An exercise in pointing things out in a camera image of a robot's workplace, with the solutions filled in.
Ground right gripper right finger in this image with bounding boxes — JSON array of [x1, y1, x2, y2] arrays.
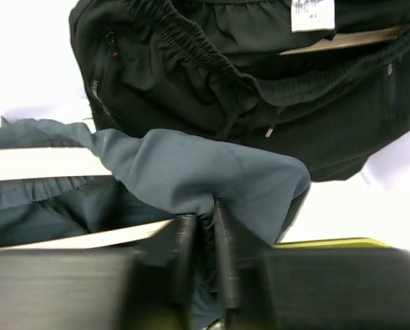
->
[[213, 199, 270, 329]]

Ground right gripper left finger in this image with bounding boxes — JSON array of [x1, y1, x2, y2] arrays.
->
[[136, 214, 197, 329]]

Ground dark teal shorts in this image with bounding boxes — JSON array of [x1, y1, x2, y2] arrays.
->
[[0, 119, 311, 329]]

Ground beige wooden hanger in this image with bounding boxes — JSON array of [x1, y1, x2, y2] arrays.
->
[[0, 148, 170, 250], [280, 25, 410, 56]]

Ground black shorts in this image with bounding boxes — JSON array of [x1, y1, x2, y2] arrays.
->
[[69, 1, 410, 182]]

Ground olive green plastic basket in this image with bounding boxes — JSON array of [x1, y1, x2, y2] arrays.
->
[[274, 237, 391, 248]]

